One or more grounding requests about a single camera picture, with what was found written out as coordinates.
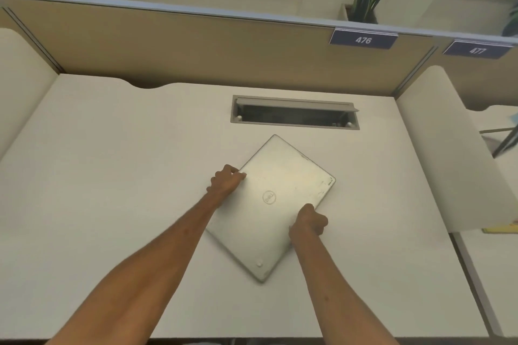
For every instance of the dark chair frame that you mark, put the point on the dark chair frame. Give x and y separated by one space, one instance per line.
502 136

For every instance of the yellow paper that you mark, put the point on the yellow paper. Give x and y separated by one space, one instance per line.
502 229

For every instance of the beige desk partition panel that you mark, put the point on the beige desk partition panel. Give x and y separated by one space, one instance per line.
218 49

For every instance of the person's right hand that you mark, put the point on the person's right hand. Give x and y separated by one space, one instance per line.
309 222

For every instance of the person's left fingers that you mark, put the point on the person's left fingers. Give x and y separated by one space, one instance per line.
232 173

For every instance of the person's right forearm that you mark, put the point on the person's right forearm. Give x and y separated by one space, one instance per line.
336 292

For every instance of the blue desk number sign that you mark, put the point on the blue desk number sign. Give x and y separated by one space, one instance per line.
477 49
363 39

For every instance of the person's left forearm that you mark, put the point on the person's left forearm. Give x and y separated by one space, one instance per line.
141 268

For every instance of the person's right fingers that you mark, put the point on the person's right fingers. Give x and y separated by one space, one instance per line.
313 217

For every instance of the person's left hand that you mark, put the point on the person's left hand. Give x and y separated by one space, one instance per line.
224 185

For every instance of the white rectangular planter box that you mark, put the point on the white rectangular planter box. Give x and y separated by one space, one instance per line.
352 13

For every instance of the silver laptop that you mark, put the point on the silver laptop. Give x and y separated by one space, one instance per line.
275 199

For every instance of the white curved side divider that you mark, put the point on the white curved side divider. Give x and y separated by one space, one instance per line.
453 146
20 82

